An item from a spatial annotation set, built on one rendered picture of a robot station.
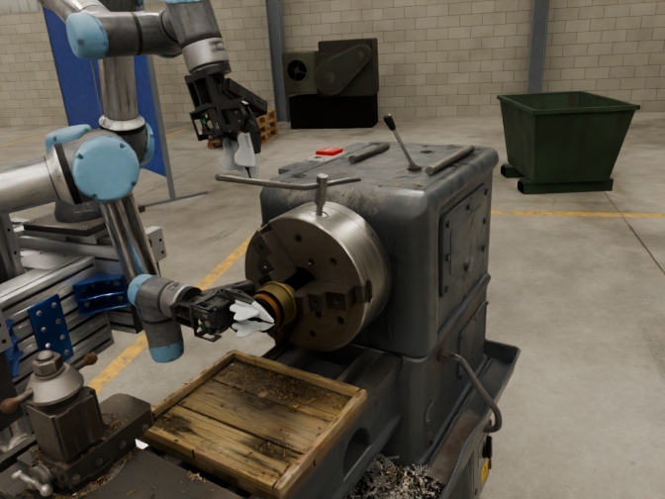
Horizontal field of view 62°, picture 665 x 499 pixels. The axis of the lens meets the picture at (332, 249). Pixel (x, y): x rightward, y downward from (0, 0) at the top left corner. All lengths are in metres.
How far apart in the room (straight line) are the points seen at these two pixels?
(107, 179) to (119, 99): 0.49
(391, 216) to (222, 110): 0.43
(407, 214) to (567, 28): 10.05
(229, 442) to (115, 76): 0.93
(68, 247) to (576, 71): 10.25
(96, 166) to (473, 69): 10.22
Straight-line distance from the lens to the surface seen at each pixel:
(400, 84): 11.17
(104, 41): 1.08
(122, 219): 1.28
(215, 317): 1.07
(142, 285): 1.23
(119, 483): 0.95
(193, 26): 1.03
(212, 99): 1.01
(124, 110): 1.57
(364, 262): 1.11
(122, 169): 1.10
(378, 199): 1.22
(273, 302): 1.07
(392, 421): 1.39
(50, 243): 1.69
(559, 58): 11.14
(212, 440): 1.12
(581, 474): 2.41
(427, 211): 1.19
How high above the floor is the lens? 1.58
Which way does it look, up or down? 21 degrees down
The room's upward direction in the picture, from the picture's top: 3 degrees counter-clockwise
